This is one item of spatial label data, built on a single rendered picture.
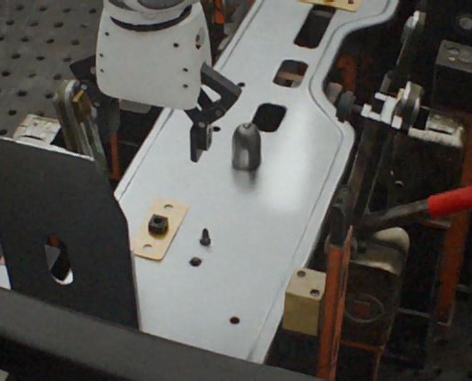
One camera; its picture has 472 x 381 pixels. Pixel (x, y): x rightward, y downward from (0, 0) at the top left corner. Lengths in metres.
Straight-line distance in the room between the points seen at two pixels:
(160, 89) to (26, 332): 0.67
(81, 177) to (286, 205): 0.47
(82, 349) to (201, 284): 0.76
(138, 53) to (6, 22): 1.06
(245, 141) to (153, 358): 0.87
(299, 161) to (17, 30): 0.89
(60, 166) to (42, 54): 1.19
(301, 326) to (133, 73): 0.27
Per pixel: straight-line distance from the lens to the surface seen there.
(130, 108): 1.36
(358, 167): 1.03
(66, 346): 0.39
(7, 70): 1.95
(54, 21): 2.05
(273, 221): 1.20
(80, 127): 1.22
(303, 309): 1.06
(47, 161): 0.79
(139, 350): 0.38
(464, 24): 1.27
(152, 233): 1.19
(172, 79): 1.03
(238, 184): 1.24
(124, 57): 1.04
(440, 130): 1.22
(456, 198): 1.05
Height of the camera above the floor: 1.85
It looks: 44 degrees down
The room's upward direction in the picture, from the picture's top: 1 degrees clockwise
